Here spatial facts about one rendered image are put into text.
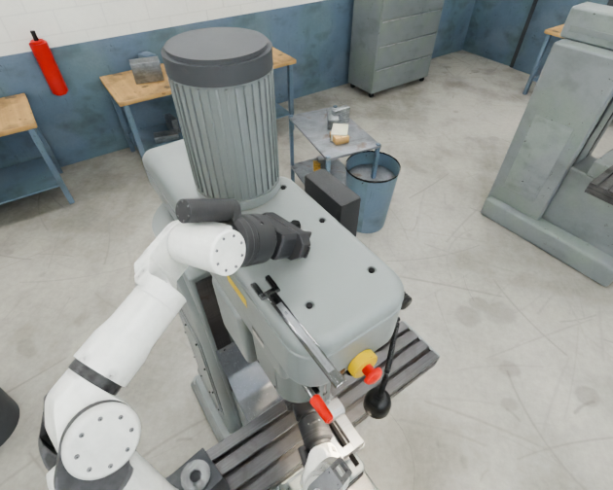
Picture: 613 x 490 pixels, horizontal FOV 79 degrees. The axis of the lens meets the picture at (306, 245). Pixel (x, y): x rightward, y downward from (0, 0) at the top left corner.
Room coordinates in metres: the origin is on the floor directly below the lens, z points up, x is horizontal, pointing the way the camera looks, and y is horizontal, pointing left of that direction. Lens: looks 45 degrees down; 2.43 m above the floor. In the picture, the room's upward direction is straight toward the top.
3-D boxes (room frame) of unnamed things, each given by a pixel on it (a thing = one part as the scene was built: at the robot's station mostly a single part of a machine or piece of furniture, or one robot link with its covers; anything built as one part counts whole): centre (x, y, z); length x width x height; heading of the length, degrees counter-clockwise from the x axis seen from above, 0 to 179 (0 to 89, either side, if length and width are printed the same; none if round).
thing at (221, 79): (0.74, 0.16, 2.05); 0.20 x 0.20 x 0.32
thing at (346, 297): (0.55, 0.03, 1.81); 0.47 x 0.26 x 0.16; 34
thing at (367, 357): (0.35, -0.11, 1.76); 0.06 x 0.02 x 0.06; 124
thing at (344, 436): (0.56, -0.06, 0.97); 0.35 x 0.15 x 0.11; 32
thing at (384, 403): (0.41, -0.19, 1.44); 0.07 x 0.07 x 0.06
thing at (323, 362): (0.34, 0.02, 1.89); 0.24 x 0.04 x 0.01; 35
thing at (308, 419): (0.45, -0.01, 1.23); 0.13 x 0.12 x 0.10; 110
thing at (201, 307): (1.05, 0.37, 0.78); 0.50 x 0.46 x 1.56; 34
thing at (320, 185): (0.97, -0.09, 1.62); 0.20 x 0.09 x 0.21; 34
